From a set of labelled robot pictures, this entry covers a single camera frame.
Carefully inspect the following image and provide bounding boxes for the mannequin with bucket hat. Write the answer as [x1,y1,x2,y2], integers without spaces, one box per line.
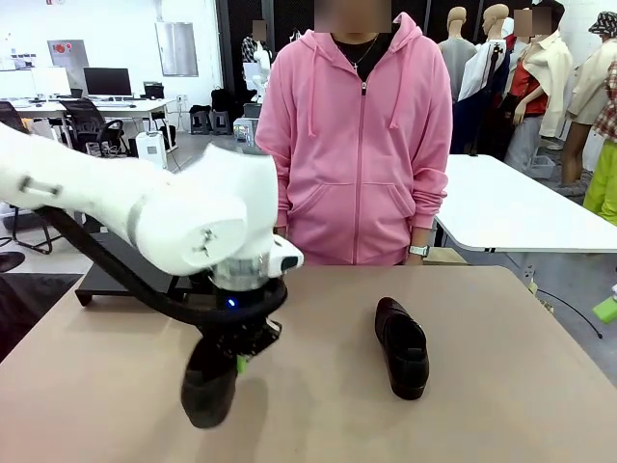
[560,12,617,190]

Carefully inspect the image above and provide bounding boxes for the black plastic stool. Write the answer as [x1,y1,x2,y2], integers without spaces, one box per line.
[189,106,213,135]
[211,109,233,135]

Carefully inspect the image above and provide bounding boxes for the person's left forearm pink sleeve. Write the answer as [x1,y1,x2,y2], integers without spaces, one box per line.
[408,177,450,248]

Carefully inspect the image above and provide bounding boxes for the black office chair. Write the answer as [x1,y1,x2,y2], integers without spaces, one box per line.
[62,97,129,158]

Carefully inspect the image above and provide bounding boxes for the white humanoid figure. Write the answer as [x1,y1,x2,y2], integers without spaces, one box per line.
[243,41,272,105]

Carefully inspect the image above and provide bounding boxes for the black corrugated cable hose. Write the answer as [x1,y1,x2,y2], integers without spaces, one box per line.
[40,204,290,330]

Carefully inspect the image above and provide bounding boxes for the black backpack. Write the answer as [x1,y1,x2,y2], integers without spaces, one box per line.
[210,87,233,113]

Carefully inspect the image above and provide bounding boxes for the grey wall cabinet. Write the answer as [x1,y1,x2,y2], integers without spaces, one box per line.
[46,39,91,95]

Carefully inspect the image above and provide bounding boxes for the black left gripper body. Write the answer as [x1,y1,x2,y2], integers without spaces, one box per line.
[197,315,283,363]

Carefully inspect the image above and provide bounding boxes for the white office desk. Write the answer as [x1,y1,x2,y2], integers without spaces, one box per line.
[0,97,178,146]

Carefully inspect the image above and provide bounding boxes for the mannequin in white navy jacket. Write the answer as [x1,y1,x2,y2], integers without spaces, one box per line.
[457,3,515,150]

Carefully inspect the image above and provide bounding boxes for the silver cross necklace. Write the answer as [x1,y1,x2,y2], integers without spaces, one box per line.
[336,36,380,74]

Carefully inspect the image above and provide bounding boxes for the lit computer case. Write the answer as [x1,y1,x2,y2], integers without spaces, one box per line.
[233,118,264,151]

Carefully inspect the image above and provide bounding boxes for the white air purifier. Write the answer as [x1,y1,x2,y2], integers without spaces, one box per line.
[135,131,170,171]

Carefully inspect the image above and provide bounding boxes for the black computer monitor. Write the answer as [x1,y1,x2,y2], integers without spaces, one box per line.
[83,67,133,98]

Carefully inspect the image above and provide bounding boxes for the mannequin in neon green trousers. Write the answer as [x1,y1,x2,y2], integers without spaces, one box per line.
[581,62,617,226]

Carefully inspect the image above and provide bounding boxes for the mannequin in grey shirt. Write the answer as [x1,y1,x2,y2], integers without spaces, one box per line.
[437,5,479,155]

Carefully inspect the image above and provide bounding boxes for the person's right forearm pink sleeve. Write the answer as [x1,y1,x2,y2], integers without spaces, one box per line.
[272,177,293,232]

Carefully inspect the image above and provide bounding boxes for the clear plastic crate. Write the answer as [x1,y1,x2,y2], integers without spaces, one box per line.
[524,153,556,180]

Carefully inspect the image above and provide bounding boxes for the black metal chair legs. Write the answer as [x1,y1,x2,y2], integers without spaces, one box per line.
[9,204,55,255]

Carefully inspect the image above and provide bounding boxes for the mannequin in cream jacket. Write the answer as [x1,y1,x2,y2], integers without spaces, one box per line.
[500,0,575,177]

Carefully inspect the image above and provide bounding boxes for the metal wall panel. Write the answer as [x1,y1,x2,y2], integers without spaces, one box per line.
[154,21,200,77]

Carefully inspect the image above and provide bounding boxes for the background person plaid shirt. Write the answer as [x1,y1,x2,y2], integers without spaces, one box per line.
[240,18,271,64]

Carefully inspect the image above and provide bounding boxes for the white table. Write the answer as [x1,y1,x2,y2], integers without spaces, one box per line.
[433,153,617,255]

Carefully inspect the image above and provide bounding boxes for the white computer monitor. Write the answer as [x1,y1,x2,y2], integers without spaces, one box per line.
[31,67,69,97]

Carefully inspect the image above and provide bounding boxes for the person in pink hoodie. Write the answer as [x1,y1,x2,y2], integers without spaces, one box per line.
[254,0,454,267]

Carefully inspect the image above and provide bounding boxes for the thin black cable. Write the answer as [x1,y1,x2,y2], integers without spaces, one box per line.
[535,287,604,340]

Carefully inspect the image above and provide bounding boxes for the black floor mat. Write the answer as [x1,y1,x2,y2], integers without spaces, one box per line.
[0,272,86,363]

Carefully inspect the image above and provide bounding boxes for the black loafer shoe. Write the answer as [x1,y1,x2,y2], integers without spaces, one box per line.
[374,296,431,401]
[179,354,241,429]

